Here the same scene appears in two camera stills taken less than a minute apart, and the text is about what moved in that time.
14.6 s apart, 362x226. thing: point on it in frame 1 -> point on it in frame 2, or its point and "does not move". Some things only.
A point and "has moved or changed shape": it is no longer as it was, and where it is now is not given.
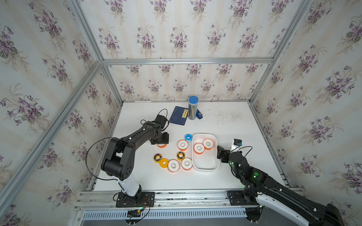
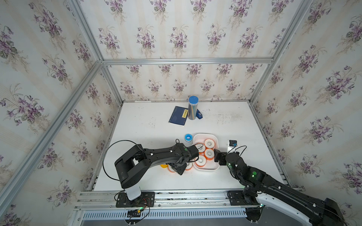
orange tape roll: x=199 y=148 does not move
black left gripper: x=165 y=140 -> x=181 y=172
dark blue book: x=179 y=116 does not move
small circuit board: x=135 y=213 does not move
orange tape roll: x=187 y=164 does not move
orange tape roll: x=161 y=147 -> x=209 y=154
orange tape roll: x=182 y=145 has moved or changed shape
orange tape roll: x=208 y=144 does not move
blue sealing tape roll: x=188 y=137 does not move
